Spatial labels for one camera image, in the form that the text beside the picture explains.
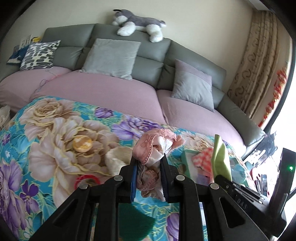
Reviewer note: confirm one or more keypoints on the black white patterned cushion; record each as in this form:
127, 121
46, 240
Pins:
39, 56

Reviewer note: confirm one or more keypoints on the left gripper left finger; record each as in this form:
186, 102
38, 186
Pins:
134, 163

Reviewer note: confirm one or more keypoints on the pink white zigzag towel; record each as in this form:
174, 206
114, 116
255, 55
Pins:
202, 160

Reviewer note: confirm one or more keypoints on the grey sofa with pink cover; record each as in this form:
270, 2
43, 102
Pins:
147, 95

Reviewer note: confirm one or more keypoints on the purple wipes packet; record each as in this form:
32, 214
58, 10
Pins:
203, 180

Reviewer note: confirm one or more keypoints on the husky plush toy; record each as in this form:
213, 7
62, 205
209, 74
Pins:
129, 23

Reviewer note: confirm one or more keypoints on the pink floral scrunchie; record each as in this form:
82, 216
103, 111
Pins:
152, 146

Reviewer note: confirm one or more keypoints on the floral blanket table cover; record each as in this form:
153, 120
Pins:
40, 166

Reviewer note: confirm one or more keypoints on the blue face mask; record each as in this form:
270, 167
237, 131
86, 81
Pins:
238, 174

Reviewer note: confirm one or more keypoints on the grey cushion left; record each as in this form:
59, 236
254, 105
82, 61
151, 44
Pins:
114, 58

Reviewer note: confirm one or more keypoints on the red hanging decoration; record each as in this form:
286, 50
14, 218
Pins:
278, 89

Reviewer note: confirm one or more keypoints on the grey purple cushion right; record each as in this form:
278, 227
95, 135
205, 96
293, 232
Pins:
192, 85

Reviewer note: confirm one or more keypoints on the beige patterned curtain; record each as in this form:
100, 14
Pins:
268, 50

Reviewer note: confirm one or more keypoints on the cream lace scrunchie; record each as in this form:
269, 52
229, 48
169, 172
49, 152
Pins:
117, 158

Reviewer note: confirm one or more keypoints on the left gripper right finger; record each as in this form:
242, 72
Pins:
164, 182

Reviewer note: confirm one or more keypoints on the light green cloth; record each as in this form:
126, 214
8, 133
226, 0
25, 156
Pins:
220, 159

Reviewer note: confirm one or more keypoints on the books beside sofa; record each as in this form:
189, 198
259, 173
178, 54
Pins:
20, 50

